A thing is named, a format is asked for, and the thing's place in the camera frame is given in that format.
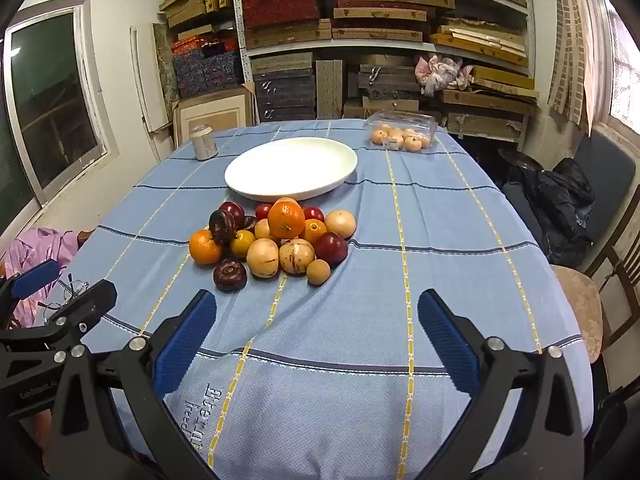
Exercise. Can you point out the white board strip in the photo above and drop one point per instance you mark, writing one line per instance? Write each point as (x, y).
(140, 80)

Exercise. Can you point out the beige patterned curtain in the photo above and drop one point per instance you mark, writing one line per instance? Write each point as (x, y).
(570, 40)

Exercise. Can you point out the wooden chair with tan cushion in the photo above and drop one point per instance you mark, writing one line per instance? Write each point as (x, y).
(580, 300)

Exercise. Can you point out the stack of tan boxes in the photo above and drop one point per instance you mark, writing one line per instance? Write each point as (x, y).
(192, 0)

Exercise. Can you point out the dark round object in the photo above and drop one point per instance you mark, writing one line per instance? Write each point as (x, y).
(520, 162)

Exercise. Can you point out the small tan longan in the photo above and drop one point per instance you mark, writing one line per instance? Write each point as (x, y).
(318, 271)

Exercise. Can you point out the small yellow-orange citrus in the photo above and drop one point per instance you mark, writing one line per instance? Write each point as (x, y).
(314, 231)
(242, 242)

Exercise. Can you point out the blue striped tablecloth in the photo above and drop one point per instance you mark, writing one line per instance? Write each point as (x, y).
(350, 320)

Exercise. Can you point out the framed picture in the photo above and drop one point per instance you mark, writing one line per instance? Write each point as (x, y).
(212, 116)

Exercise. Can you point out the black jacket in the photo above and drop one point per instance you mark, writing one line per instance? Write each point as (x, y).
(565, 205)

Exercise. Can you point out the white oval plate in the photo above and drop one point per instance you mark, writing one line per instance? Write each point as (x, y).
(290, 167)

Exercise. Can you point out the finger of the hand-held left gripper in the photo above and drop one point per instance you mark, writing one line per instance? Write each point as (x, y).
(32, 275)
(90, 300)

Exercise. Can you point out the grey chair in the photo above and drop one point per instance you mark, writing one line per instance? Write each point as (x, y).
(607, 175)

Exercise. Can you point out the purple cloth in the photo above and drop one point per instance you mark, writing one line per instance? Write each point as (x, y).
(35, 260)

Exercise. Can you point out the large mandarin orange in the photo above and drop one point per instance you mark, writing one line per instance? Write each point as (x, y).
(286, 219)

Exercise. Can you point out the tan spotted round fruit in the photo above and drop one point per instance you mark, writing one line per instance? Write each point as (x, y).
(296, 256)
(261, 230)
(262, 257)

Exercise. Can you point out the red cherry tomato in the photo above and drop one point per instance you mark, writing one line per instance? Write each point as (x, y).
(314, 213)
(263, 210)

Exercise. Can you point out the grey marble slab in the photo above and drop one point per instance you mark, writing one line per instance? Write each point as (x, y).
(165, 60)

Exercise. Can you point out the bright window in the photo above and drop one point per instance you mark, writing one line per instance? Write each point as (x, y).
(625, 60)

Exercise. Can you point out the eyeglasses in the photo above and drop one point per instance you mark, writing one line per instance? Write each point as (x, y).
(67, 292)

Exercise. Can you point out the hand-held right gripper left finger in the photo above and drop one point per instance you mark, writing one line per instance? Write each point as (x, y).
(185, 340)

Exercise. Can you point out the white framed window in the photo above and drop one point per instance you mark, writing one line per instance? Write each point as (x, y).
(50, 120)

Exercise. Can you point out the white drink can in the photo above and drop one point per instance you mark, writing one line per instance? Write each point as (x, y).
(204, 142)

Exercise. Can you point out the pink cloth bundle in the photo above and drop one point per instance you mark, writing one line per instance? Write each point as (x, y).
(440, 72)

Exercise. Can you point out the small mandarin orange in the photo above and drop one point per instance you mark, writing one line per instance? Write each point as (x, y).
(204, 247)

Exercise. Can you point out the stack of blue patterned boxes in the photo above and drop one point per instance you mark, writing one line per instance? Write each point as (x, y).
(205, 70)

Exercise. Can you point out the pale tan round fruit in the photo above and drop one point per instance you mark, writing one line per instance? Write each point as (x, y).
(340, 224)

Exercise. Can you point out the pack of pale mandarins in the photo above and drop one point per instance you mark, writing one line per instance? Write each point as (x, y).
(400, 137)

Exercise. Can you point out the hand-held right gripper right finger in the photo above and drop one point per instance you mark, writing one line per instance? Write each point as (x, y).
(450, 345)

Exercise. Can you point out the dark red plum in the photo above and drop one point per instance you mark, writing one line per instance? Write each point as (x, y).
(330, 248)
(233, 211)

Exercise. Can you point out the white metal shelf rack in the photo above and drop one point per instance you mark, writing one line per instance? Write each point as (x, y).
(380, 46)

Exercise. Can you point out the clear plastic clamshell box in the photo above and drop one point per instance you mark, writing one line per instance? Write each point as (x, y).
(400, 119)

